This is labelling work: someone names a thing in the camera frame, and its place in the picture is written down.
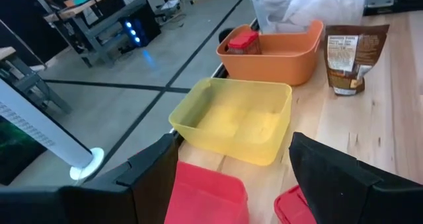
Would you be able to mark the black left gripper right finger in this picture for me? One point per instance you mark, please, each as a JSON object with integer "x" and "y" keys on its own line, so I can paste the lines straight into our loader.
{"x": 347, "y": 194}

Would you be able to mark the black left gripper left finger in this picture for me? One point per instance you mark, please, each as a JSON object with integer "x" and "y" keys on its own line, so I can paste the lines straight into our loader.
{"x": 99, "y": 204}

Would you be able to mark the red-lidded spice jar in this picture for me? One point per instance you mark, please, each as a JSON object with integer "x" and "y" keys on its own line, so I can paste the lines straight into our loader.
{"x": 291, "y": 209}
{"x": 244, "y": 43}

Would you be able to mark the brown cardboard box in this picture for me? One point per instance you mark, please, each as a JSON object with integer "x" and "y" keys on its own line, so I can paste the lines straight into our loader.
{"x": 350, "y": 59}

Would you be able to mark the white tower fan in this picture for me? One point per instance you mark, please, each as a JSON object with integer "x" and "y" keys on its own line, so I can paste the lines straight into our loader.
{"x": 43, "y": 131}

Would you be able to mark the pink plastic bin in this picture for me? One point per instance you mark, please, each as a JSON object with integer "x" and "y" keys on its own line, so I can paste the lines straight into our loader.
{"x": 208, "y": 201}

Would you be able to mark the yellow plastic bin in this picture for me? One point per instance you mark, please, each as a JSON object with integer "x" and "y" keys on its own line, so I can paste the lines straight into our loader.
{"x": 231, "y": 125}

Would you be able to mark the grey-legged table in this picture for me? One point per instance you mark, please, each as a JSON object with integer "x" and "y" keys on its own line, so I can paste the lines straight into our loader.
{"x": 29, "y": 78}

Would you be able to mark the orange plastic bin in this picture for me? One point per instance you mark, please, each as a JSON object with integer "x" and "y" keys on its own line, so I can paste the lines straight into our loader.
{"x": 274, "y": 65}

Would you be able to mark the black computer tower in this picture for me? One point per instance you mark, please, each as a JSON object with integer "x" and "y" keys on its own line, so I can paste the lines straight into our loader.
{"x": 145, "y": 25}

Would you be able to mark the wooden-top workbench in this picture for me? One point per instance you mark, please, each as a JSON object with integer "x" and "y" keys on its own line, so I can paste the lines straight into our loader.
{"x": 82, "y": 6}

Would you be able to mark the black aluminium table frame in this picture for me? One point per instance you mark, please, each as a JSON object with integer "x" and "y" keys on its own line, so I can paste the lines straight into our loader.
{"x": 220, "y": 72}

